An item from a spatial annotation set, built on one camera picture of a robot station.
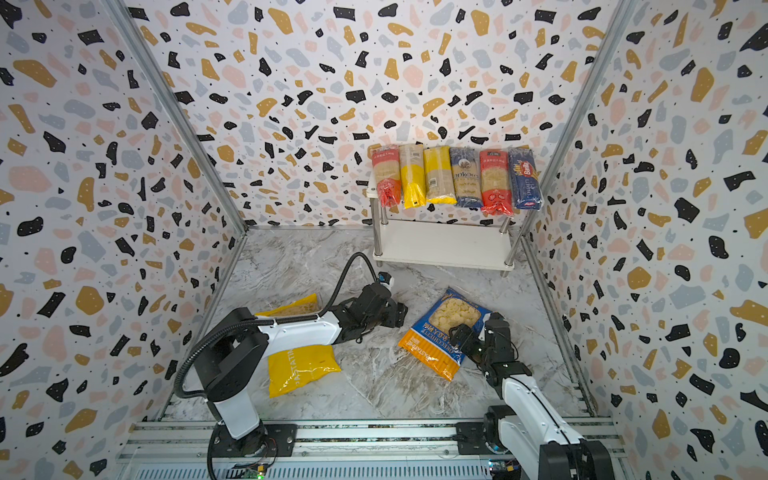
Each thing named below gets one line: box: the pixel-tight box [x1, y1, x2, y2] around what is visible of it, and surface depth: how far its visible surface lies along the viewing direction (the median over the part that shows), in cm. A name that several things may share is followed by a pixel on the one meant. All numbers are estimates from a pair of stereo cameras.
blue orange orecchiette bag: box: [398, 287, 491, 382], surface depth 92 cm
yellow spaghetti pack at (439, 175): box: [424, 146, 457, 205], surface depth 84 cm
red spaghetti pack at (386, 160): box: [372, 144, 402, 208], surface depth 85 cm
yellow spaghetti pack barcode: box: [399, 144, 426, 209], surface depth 84 cm
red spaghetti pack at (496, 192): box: [479, 149, 515, 217], surface depth 83 cm
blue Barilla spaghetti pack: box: [508, 147, 544, 211], surface depth 81 cm
